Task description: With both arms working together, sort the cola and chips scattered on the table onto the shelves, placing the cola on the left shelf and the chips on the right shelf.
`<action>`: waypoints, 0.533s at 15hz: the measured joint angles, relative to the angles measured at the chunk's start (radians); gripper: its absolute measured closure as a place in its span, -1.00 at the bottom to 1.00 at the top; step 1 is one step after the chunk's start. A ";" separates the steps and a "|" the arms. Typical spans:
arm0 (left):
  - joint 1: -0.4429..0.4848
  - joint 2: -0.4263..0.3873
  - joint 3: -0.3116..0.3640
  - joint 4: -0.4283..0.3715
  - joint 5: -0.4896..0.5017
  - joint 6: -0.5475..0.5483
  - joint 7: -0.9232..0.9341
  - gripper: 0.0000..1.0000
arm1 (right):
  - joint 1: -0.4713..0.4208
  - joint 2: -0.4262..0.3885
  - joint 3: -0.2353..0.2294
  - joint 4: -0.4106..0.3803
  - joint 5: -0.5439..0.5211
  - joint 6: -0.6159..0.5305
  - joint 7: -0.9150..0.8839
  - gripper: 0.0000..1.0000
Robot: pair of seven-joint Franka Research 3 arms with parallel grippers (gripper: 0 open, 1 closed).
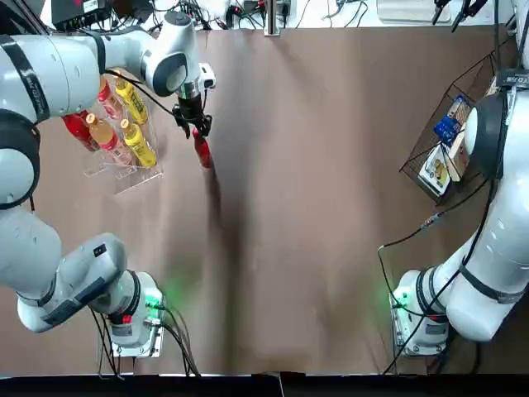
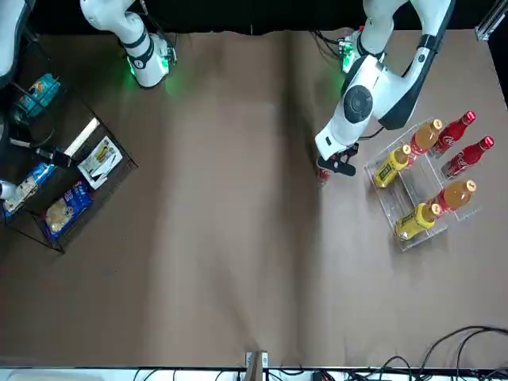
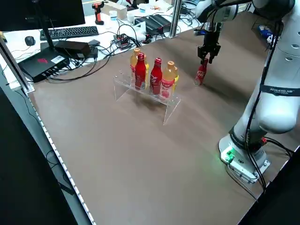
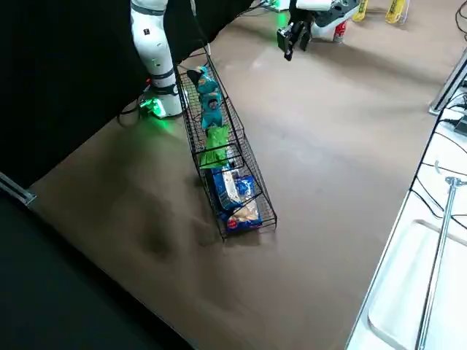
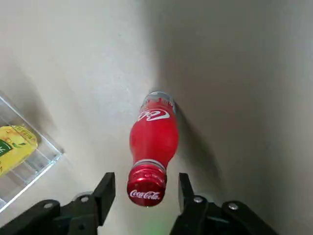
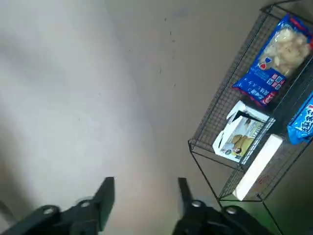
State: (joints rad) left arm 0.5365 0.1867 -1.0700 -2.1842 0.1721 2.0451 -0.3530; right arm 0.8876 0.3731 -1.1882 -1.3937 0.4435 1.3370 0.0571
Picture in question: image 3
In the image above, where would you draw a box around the orange juice bottle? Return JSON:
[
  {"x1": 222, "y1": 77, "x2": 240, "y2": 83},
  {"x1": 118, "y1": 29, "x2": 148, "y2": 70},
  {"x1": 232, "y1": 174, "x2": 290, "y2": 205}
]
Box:
[
  {"x1": 160, "y1": 60, "x2": 178, "y2": 100},
  {"x1": 130, "y1": 48, "x2": 141, "y2": 75}
]

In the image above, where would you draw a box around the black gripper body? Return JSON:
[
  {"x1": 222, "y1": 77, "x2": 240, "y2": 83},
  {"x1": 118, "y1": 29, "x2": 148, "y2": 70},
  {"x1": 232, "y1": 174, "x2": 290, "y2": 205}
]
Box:
[{"x1": 202, "y1": 29, "x2": 221, "y2": 49}]

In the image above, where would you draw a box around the cardboard box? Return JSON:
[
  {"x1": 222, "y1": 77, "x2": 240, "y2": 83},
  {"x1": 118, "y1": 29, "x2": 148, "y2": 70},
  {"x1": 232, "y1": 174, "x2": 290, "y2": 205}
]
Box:
[{"x1": 103, "y1": 1, "x2": 128, "y2": 19}]

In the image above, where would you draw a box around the blue snack bag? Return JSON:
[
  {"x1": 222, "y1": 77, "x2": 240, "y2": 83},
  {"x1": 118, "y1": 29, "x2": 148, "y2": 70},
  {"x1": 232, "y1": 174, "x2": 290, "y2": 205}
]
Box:
[{"x1": 258, "y1": 24, "x2": 274, "y2": 39}]

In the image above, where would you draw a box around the red black power drill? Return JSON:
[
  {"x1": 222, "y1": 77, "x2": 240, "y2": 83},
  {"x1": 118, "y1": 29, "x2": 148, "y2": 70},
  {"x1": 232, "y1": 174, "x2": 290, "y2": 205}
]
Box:
[{"x1": 91, "y1": 2, "x2": 105, "y2": 25}]

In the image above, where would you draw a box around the white desk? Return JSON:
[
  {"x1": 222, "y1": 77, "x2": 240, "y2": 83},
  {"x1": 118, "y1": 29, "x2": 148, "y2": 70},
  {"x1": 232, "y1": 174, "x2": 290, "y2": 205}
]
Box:
[{"x1": 0, "y1": 0, "x2": 202, "y2": 92}]

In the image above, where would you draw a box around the table edge light strip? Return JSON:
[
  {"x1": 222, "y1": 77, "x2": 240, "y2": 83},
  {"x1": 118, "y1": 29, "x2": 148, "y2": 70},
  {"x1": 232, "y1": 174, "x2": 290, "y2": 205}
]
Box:
[{"x1": 25, "y1": 91, "x2": 97, "y2": 225}]

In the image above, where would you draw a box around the black usb hub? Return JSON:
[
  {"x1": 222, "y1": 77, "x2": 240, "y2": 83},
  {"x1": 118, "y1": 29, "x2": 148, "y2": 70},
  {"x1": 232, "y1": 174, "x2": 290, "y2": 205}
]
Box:
[{"x1": 113, "y1": 34, "x2": 132, "y2": 50}]

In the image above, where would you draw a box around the black box with red logo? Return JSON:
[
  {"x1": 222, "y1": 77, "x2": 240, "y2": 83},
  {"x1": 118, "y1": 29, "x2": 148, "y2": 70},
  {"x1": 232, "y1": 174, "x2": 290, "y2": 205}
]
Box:
[{"x1": 17, "y1": 50, "x2": 71, "y2": 83}]

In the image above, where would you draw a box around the black rectangular box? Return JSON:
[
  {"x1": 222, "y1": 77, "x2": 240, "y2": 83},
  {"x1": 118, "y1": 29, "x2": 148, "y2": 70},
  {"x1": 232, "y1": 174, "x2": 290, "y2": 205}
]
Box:
[{"x1": 55, "y1": 40, "x2": 92, "y2": 57}]

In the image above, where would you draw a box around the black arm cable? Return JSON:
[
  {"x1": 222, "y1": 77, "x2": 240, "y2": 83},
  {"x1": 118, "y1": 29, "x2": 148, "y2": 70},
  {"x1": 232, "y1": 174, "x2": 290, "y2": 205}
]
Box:
[{"x1": 243, "y1": 18, "x2": 285, "y2": 195}]

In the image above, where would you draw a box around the black desk cable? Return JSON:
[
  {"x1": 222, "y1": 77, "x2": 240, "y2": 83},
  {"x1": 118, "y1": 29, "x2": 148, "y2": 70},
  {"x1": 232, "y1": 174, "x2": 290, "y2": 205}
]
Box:
[
  {"x1": 116, "y1": 23, "x2": 143, "y2": 47},
  {"x1": 49, "y1": 55, "x2": 112, "y2": 82}
]

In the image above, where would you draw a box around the yellow label tea bottle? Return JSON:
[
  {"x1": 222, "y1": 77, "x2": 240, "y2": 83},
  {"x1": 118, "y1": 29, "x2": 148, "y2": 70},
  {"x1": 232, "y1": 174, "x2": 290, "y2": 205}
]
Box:
[
  {"x1": 145, "y1": 62, "x2": 150, "y2": 89},
  {"x1": 173, "y1": 67, "x2": 180, "y2": 92}
]

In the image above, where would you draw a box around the black keyboard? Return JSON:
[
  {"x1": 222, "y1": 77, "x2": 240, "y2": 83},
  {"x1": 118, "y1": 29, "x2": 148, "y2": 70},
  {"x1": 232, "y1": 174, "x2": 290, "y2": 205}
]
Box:
[{"x1": 39, "y1": 25, "x2": 99, "y2": 41}]

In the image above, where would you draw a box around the black computer monitor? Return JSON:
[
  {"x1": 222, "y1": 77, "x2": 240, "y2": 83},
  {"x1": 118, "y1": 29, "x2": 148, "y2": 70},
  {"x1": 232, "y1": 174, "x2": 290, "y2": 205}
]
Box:
[{"x1": 0, "y1": 0, "x2": 86, "y2": 32}]

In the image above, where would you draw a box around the red cola bottle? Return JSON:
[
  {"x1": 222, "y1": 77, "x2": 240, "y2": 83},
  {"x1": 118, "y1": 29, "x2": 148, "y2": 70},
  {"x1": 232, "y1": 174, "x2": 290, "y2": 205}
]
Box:
[
  {"x1": 194, "y1": 58, "x2": 209, "y2": 87},
  {"x1": 135, "y1": 52, "x2": 147, "y2": 91},
  {"x1": 150, "y1": 57, "x2": 163, "y2": 96}
]

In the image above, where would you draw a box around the black finned power unit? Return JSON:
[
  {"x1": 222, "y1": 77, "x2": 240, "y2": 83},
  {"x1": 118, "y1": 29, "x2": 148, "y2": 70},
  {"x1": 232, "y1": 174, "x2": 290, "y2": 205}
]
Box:
[{"x1": 135, "y1": 14, "x2": 173, "y2": 33}]

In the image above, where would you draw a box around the clear acrylic bottle shelf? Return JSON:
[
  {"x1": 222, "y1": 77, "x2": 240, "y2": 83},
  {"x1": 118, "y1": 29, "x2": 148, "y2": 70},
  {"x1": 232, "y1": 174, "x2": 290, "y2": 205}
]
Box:
[{"x1": 113, "y1": 69, "x2": 181, "y2": 126}]

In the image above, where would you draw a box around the aluminium profile post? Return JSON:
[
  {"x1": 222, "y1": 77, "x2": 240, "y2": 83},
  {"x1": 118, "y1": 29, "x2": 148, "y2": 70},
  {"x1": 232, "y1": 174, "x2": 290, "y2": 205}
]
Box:
[{"x1": 170, "y1": 0, "x2": 182, "y2": 38}]

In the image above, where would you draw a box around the aluminium profile rail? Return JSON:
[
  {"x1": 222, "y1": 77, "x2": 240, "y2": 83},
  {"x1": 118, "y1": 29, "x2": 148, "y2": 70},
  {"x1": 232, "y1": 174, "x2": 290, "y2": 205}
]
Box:
[{"x1": 0, "y1": 30, "x2": 36, "y2": 94}]

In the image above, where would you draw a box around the black computer mouse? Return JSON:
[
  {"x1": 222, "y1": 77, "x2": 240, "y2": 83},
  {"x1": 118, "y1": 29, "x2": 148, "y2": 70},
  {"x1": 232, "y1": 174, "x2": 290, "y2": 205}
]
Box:
[{"x1": 24, "y1": 35, "x2": 36, "y2": 47}]

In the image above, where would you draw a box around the black wire basket shelf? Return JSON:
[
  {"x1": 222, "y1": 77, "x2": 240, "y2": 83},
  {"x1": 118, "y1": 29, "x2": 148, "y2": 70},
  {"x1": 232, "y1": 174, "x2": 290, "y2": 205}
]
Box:
[{"x1": 251, "y1": 16, "x2": 285, "y2": 46}]

